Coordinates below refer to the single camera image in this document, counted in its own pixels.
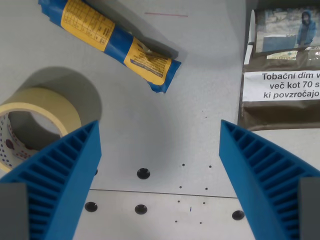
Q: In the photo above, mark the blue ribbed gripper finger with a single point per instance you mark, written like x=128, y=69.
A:
x=65, y=170
x=260, y=175

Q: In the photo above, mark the blue bag with yellow labels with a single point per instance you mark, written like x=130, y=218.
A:
x=120, y=37

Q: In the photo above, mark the beige masking tape roll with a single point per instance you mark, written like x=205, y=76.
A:
x=50, y=102

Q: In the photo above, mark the brown tobacco pouch with warning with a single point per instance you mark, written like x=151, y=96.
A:
x=280, y=107

